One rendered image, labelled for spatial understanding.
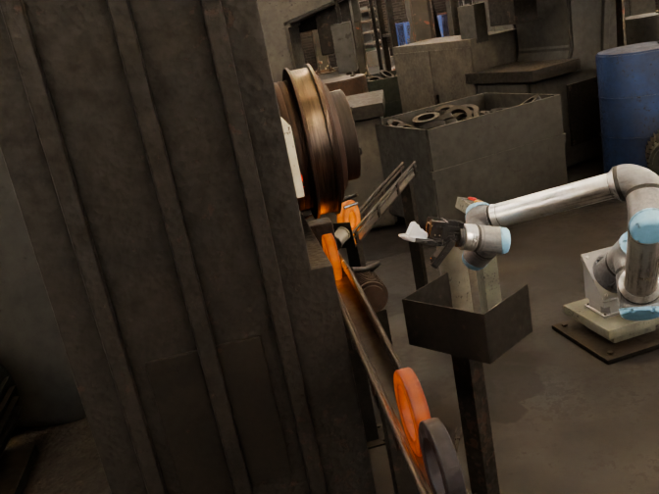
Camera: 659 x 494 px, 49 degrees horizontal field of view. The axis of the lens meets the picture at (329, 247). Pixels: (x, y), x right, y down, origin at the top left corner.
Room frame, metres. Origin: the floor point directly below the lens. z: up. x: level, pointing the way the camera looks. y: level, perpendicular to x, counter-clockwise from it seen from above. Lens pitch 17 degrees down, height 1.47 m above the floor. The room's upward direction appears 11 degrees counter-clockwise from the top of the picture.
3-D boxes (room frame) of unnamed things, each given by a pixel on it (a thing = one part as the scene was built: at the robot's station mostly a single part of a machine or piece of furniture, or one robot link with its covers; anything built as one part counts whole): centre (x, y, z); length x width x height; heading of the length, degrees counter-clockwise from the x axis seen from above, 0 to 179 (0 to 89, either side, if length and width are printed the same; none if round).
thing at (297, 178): (1.91, 0.06, 1.15); 0.26 x 0.02 x 0.18; 6
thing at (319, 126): (2.26, -0.01, 1.11); 0.47 x 0.06 x 0.47; 6
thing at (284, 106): (2.25, 0.07, 1.12); 0.47 x 0.10 x 0.47; 6
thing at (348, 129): (2.27, -0.11, 1.11); 0.28 x 0.06 x 0.28; 6
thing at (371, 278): (2.60, -0.11, 0.27); 0.22 x 0.13 x 0.53; 6
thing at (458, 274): (2.96, -0.51, 0.26); 0.12 x 0.12 x 0.52
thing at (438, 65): (6.54, -1.38, 0.55); 1.10 x 0.53 x 1.10; 26
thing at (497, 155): (4.84, -1.01, 0.39); 1.03 x 0.83 x 0.77; 111
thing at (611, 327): (2.76, -1.13, 0.10); 0.32 x 0.32 x 0.04; 12
